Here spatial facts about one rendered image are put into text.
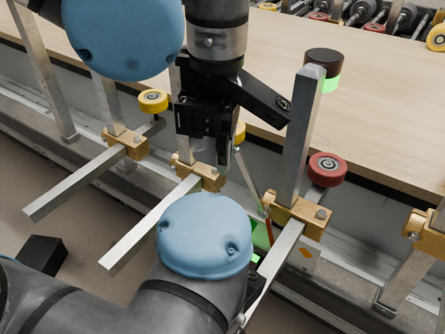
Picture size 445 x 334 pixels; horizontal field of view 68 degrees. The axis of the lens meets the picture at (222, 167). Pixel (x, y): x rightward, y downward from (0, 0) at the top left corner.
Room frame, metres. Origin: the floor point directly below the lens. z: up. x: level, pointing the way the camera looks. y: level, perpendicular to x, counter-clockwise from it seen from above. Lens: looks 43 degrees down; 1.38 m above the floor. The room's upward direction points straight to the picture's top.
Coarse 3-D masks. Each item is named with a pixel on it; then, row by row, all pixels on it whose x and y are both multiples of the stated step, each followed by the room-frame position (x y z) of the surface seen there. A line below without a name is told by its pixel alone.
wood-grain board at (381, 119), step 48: (0, 0) 1.67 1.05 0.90; (48, 48) 1.12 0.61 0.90; (288, 48) 1.12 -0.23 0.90; (336, 48) 1.12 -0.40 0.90; (384, 48) 1.12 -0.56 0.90; (288, 96) 0.80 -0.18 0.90; (336, 96) 0.80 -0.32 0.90; (384, 96) 0.80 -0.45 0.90; (432, 96) 0.80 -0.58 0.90; (336, 144) 0.59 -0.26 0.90; (384, 144) 0.59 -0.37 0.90; (432, 144) 0.59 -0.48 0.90; (432, 192) 0.44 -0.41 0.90
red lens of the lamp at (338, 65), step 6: (306, 54) 0.49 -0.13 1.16; (342, 54) 0.49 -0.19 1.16; (306, 60) 0.48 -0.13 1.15; (312, 60) 0.47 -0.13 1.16; (342, 60) 0.47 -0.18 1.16; (324, 66) 0.46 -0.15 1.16; (330, 66) 0.45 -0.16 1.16; (336, 66) 0.46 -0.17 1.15; (330, 72) 0.46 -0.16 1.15; (336, 72) 0.46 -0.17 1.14
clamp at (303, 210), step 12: (264, 204) 0.45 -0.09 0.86; (276, 204) 0.43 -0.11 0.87; (300, 204) 0.43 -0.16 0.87; (312, 204) 0.43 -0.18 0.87; (276, 216) 0.43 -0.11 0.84; (288, 216) 0.41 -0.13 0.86; (300, 216) 0.40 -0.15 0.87; (312, 216) 0.40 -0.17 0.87; (312, 228) 0.39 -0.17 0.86; (324, 228) 0.39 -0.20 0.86
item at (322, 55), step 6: (312, 48) 0.51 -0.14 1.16; (318, 48) 0.51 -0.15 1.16; (324, 48) 0.51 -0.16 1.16; (330, 48) 0.51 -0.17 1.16; (312, 54) 0.48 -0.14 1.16; (318, 54) 0.48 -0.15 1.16; (324, 54) 0.48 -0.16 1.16; (330, 54) 0.48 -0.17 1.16; (336, 54) 0.48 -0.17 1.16; (318, 60) 0.46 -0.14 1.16; (324, 60) 0.46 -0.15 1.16; (330, 60) 0.46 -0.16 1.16; (336, 60) 0.46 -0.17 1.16; (330, 78) 0.46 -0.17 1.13
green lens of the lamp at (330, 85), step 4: (324, 80) 0.45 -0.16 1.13; (328, 80) 0.46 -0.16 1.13; (332, 80) 0.46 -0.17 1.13; (336, 80) 0.46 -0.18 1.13; (324, 84) 0.45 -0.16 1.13; (328, 84) 0.46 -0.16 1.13; (332, 84) 0.46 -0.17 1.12; (336, 84) 0.47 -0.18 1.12; (324, 88) 0.45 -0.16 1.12; (328, 88) 0.46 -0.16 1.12; (332, 88) 0.46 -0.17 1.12; (324, 92) 0.46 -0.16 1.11
